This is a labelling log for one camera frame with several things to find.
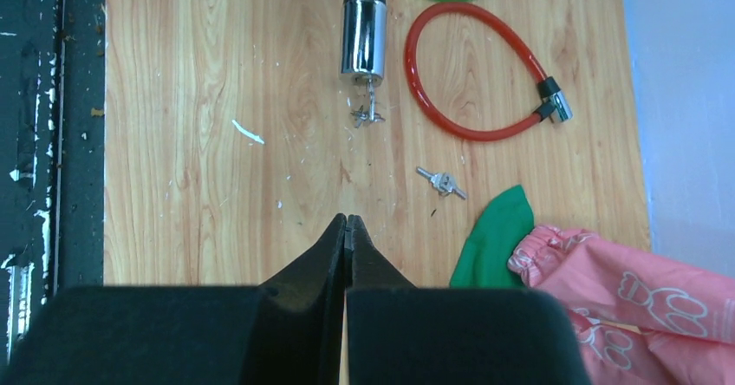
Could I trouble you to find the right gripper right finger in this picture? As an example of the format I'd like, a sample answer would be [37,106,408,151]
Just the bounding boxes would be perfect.
[345,215,590,384]

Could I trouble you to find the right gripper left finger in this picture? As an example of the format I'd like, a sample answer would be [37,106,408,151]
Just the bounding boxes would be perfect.
[1,214,348,384]

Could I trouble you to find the silver key with ring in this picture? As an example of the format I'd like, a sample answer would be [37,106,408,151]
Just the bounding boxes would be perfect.
[416,166,467,200]

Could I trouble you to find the red cable lock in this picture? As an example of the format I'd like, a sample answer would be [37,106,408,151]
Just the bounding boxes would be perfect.
[403,1,574,143]

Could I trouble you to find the blue cable lock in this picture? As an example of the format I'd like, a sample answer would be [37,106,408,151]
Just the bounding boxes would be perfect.
[340,0,387,88]

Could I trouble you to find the green t-shirt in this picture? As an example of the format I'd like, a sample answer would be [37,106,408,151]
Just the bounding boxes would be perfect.
[449,185,535,289]

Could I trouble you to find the pink patterned garment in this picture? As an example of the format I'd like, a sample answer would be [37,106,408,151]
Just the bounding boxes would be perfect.
[508,226,734,384]

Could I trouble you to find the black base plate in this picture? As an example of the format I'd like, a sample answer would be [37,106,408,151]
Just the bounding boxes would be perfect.
[1,0,107,364]

